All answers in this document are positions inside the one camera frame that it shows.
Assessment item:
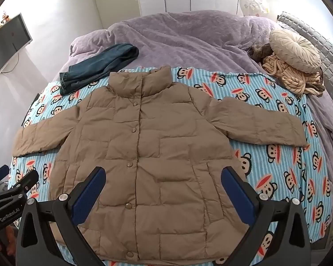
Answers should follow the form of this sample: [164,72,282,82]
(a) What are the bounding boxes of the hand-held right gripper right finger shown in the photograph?
[220,166,313,266]

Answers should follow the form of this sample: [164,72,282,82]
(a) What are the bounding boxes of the purple fleece blanket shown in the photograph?
[69,12,333,228]

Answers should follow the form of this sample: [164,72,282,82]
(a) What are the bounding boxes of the white floral pillow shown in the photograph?
[239,0,270,17]

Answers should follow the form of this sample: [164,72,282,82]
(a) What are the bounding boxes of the brown puffer jacket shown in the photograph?
[12,66,308,261]

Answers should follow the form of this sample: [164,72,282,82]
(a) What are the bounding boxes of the white door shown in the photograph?
[90,0,142,30]

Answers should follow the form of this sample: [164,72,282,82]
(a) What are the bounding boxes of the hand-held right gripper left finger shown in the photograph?
[16,166,106,266]

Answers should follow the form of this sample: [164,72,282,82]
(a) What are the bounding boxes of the blue jeans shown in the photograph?
[59,43,139,96]

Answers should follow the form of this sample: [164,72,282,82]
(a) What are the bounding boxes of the round beige cushion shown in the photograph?
[269,29,321,74]

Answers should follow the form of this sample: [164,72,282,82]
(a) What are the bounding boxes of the monkey print striped blanket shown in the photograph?
[10,66,333,266]

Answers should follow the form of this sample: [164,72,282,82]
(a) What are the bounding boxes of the brown furry cloth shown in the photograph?
[248,44,274,61]

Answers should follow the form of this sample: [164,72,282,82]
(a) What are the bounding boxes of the person's left hand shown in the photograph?
[4,226,18,257]

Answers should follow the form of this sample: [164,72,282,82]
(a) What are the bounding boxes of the grey quilted headboard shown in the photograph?
[276,11,333,117]

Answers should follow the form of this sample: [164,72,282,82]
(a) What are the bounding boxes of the beige chunky knit throw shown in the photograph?
[262,54,326,97]

